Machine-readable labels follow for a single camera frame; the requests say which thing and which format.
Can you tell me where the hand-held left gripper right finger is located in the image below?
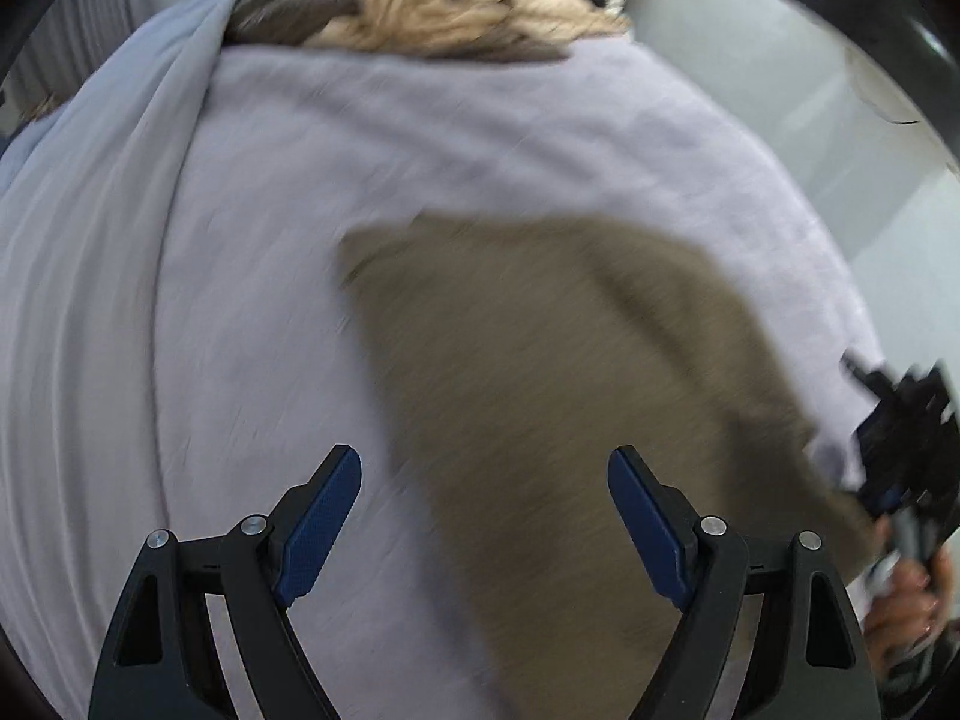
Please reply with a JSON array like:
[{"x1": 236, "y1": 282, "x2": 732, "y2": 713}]
[{"x1": 607, "y1": 445, "x2": 883, "y2": 720}]

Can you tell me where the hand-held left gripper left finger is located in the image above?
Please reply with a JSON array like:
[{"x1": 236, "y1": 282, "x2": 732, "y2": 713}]
[{"x1": 88, "y1": 445, "x2": 364, "y2": 720}]

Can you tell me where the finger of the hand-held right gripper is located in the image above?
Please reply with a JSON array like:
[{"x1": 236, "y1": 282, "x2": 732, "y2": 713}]
[{"x1": 840, "y1": 349, "x2": 912, "y2": 518}]

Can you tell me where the olive knit sweater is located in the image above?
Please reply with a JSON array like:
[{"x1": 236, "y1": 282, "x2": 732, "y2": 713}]
[{"x1": 337, "y1": 214, "x2": 880, "y2": 720}]

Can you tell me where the person's right hand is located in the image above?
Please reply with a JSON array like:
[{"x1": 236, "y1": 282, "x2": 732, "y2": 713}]
[{"x1": 861, "y1": 517, "x2": 947, "y2": 670}]

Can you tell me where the lavender quilted bedspread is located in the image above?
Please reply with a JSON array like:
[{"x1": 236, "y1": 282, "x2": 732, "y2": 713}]
[{"x1": 0, "y1": 0, "x2": 887, "y2": 720}]

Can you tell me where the black curved bar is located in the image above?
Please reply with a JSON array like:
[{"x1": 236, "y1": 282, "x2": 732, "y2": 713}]
[{"x1": 784, "y1": 0, "x2": 960, "y2": 170}]

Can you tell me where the pile of beige brown towels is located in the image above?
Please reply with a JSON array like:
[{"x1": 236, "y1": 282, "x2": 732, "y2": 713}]
[{"x1": 223, "y1": 0, "x2": 572, "y2": 66}]

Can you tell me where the beige knot pillow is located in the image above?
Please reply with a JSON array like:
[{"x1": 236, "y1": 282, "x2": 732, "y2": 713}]
[{"x1": 307, "y1": 0, "x2": 632, "y2": 59}]

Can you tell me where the grey pleated curtain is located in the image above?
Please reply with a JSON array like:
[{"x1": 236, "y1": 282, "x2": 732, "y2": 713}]
[{"x1": 0, "y1": 0, "x2": 147, "y2": 136}]

